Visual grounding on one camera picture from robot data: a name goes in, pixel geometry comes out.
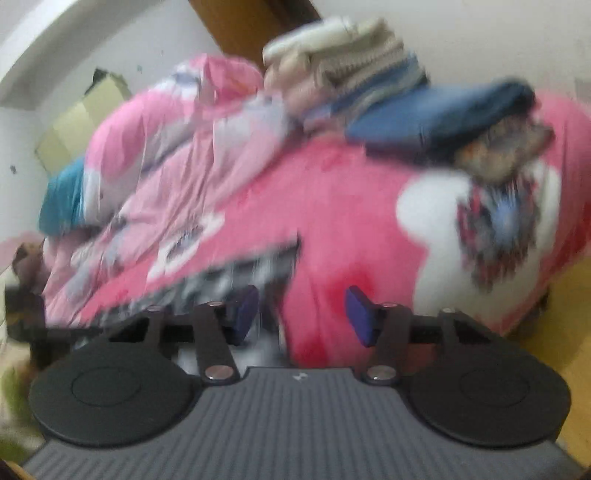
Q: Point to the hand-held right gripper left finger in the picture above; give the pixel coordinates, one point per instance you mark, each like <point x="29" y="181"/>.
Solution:
<point x="244" y="316"/>

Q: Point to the stack of folded clothes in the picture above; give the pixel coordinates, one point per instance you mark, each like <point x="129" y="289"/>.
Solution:
<point x="341" y="60"/>

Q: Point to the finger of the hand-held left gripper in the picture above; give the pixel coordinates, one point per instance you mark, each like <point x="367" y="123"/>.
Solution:
<point x="74" y="333"/>

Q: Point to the black bag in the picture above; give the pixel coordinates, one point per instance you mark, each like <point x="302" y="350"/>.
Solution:
<point x="99" y="76"/>

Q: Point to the brown wooden door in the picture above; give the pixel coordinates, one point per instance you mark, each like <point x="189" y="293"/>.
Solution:
<point x="249" y="23"/>

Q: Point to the pale green wardrobe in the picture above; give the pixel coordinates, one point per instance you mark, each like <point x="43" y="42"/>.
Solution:
<point x="78" y="124"/>

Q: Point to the teal cartoon pillow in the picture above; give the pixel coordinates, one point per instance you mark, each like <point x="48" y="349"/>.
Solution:
<point x="62" y="198"/>

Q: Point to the pink floral fleece blanket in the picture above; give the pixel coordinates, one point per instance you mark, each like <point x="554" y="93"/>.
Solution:
<point x="332" y="221"/>

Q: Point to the black white plaid pants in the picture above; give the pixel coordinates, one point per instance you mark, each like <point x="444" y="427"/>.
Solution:
<point x="258" y="272"/>

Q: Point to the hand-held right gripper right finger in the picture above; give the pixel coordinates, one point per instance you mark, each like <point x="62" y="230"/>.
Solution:
<point x="361" y="318"/>

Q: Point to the folded blue jeans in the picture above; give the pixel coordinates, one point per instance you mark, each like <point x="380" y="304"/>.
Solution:
<point x="438" y="120"/>

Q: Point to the brown plush toy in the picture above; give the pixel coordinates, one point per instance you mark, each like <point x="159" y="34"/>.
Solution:
<point x="27" y="265"/>

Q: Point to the brown patterned cloth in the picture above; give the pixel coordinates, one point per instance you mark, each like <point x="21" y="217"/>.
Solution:
<point x="503" y="147"/>

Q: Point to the pink patterned duvet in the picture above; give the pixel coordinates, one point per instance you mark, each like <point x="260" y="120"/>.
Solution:
<point x="184" y="152"/>

